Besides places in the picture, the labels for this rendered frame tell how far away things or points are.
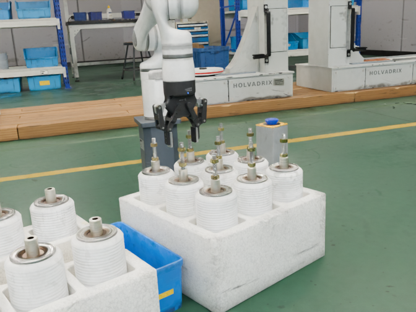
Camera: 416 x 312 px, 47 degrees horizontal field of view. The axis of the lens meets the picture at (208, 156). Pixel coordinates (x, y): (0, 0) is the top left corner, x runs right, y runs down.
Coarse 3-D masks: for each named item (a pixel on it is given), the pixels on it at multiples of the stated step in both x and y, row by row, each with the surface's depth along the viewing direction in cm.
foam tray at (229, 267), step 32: (320, 192) 124; (128, 224) 126; (160, 224) 114; (192, 224) 108; (256, 224) 107; (288, 224) 115; (320, 224) 124; (192, 256) 106; (224, 256) 101; (256, 256) 109; (288, 256) 117; (320, 256) 126; (192, 288) 109; (224, 288) 103; (256, 288) 111
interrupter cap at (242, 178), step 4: (240, 176) 116; (244, 176) 116; (256, 176) 116; (260, 176) 115; (264, 176) 115; (240, 180) 113; (244, 180) 113; (248, 180) 114; (252, 180) 113; (256, 180) 113; (260, 180) 112; (264, 180) 112
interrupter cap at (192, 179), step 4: (176, 176) 118; (188, 176) 118; (192, 176) 117; (196, 176) 117; (168, 180) 115; (172, 180) 115; (176, 180) 116; (188, 180) 116; (192, 180) 115; (196, 180) 114; (176, 184) 113; (180, 184) 112; (184, 184) 112; (188, 184) 112
